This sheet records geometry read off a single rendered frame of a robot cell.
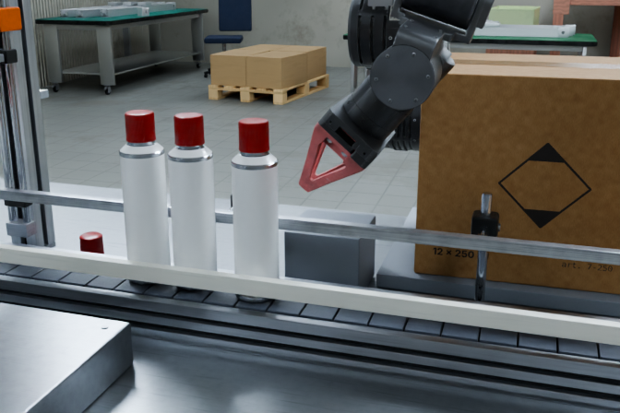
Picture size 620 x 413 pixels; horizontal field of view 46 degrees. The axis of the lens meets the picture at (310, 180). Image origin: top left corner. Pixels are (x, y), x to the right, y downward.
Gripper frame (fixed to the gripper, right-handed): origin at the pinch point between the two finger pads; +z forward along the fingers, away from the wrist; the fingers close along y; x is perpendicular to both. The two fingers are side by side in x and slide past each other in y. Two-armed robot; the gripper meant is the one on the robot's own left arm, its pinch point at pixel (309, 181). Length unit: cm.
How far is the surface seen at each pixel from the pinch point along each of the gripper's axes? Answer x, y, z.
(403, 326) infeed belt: 17.8, 3.3, 3.5
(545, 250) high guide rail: 23.3, -3.4, -11.2
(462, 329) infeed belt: 22.4, 2.2, -0.4
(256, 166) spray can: -5.2, 2.2, 2.1
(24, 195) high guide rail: -26.3, -3.9, 31.1
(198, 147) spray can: -11.7, -0.3, 6.5
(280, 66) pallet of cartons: -107, -579, 184
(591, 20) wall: 97, -867, -27
